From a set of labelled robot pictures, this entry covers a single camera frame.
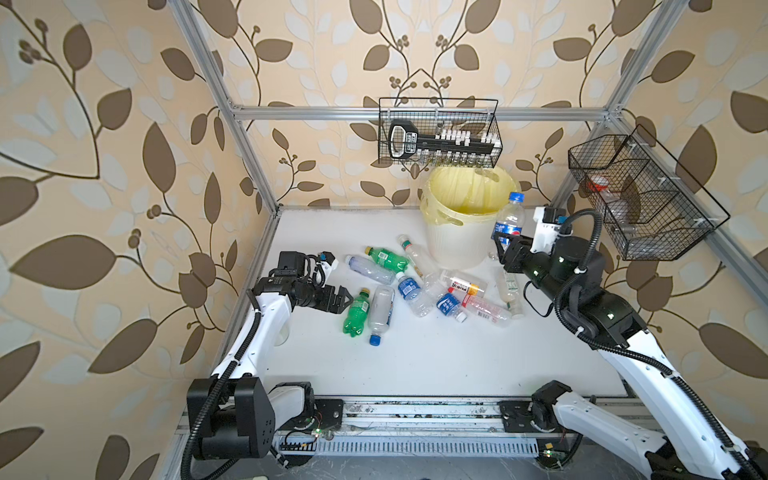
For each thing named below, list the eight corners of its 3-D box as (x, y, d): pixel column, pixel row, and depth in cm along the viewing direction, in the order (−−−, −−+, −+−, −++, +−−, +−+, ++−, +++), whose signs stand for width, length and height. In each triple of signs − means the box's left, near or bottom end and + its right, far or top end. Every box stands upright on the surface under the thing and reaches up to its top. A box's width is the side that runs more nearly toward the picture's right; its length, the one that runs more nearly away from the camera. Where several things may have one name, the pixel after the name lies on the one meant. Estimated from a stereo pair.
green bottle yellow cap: (361, 260, 105) (360, 253, 102) (368, 250, 108) (367, 242, 105) (403, 276, 101) (403, 269, 98) (409, 265, 104) (409, 257, 101)
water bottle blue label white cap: (422, 320, 92) (424, 314, 88) (389, 285, 100) (389, 277, 96) (437, 308, 94) (438, 301, 91) (403, 274, 102) (403, 267, 99)
